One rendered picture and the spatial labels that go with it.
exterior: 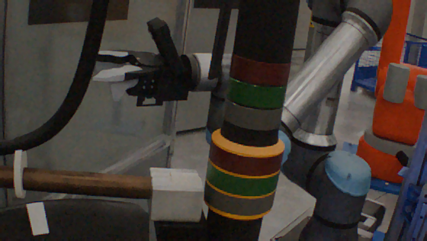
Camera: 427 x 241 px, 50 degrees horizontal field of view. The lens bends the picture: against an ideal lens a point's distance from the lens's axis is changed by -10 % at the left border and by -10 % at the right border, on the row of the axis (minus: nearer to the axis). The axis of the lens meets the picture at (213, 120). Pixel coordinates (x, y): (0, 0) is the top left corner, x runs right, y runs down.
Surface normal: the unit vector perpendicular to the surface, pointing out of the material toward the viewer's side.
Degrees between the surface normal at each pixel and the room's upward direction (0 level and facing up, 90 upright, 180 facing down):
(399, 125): 90
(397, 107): 90
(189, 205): 90
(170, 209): 90
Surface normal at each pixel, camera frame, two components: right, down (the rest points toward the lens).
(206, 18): 0.67, 0.33
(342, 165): 0.19, -0.88
